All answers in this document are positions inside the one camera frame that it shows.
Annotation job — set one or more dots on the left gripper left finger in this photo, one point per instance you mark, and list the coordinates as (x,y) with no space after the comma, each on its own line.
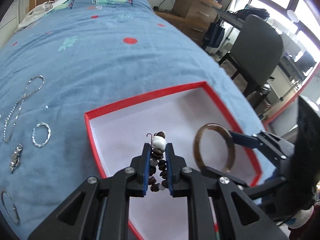
(99,208)

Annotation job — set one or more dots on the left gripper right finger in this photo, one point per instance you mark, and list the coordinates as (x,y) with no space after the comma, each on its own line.
(218,207)

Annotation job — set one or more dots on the dark tortoiseshell bangle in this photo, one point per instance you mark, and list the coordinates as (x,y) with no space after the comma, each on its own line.
(214,145)

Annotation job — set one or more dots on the red shallow box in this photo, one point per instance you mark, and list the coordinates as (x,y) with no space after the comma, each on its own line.
(118,132)

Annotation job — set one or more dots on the thin silver bangle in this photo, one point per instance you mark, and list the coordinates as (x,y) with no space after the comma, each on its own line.
(10,207)

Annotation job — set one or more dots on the blue gloved right hand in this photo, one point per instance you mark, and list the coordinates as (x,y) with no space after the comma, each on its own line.
(302,217)

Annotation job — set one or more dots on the dark office chair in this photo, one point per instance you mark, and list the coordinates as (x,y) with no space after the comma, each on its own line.
(255,53)

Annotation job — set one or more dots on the blue printed bedspread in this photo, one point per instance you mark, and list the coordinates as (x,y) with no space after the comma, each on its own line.
(78,57)

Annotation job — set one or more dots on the wooden drawer cabinet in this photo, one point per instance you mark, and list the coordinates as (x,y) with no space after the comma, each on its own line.
(192,17)

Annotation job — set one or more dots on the white garment on bed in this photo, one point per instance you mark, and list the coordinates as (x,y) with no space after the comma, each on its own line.
(38,12)

